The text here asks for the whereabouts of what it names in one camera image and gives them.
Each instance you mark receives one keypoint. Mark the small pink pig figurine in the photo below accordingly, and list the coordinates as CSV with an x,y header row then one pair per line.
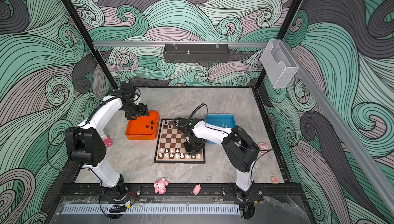
x,y
197,189

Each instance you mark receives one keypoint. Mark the pink pig plush toy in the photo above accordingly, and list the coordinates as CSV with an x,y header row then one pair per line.
x,y
160,186

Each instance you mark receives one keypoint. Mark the brown cream chessboard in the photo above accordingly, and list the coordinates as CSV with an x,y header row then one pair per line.
x,y
170,146

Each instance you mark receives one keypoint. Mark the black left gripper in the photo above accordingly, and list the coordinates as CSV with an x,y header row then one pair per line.
x,y
142,111

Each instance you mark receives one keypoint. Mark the aluminium wall rail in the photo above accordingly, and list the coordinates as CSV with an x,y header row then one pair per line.
x,y
141,43
374,173

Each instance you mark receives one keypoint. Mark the black perforated wall shelf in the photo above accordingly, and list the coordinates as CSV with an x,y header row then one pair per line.
x,y
201,54

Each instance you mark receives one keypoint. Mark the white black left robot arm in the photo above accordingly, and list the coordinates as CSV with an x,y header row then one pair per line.
x,y
85,142

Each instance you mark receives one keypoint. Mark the aluminium back wall rail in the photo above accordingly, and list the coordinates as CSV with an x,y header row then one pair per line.
x,y
141,43

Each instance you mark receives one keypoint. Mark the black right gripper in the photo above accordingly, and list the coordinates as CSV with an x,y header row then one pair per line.
x,y
190,152

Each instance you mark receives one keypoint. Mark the black front mounting rail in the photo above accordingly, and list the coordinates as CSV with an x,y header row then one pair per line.
x,y
224,191

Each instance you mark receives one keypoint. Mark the white slotted cable duct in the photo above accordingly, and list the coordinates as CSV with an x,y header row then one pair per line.
x,y
156,209

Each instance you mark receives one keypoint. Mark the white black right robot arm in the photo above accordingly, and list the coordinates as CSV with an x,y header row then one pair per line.
x,y
239,147

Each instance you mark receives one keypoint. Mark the orange plastic tray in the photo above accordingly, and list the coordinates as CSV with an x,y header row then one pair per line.
x,y
144,128

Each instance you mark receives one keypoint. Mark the clear acrylic wall box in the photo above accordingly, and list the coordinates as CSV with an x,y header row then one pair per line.
x,y
279,62

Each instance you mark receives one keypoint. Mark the pink white round figurine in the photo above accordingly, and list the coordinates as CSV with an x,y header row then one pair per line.
x,y
263,147

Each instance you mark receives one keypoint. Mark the aluminium right wall rail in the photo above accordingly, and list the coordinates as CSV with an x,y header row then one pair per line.
x,y
374,173

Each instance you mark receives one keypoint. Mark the white rabbit pink base figurine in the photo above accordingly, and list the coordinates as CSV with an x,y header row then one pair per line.
x,y
108,141

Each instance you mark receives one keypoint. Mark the blue plastic tray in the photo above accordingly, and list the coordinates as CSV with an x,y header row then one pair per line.
x,y
221,122

